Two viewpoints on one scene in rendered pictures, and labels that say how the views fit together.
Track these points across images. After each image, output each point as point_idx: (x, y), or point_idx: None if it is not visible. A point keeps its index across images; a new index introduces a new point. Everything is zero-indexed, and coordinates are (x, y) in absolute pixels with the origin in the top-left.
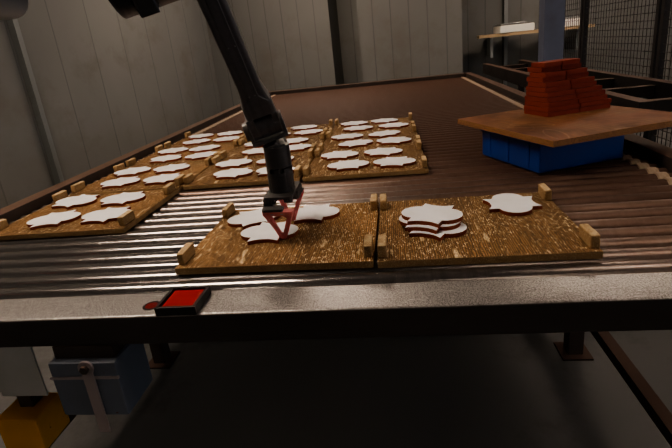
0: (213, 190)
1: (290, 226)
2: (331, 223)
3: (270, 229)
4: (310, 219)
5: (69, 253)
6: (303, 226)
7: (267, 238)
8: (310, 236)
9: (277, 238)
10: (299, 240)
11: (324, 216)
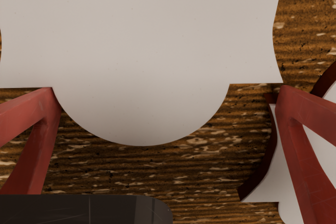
0: None
1: (187, 108)
2: (229, 213)
3: (154, 4)
4: (268, 164)
5: None
6: (224, 135)
7: (3, 27)
8: (105, 178)
9: (15, 84)
10: (61, 152)
11: (279, 205)
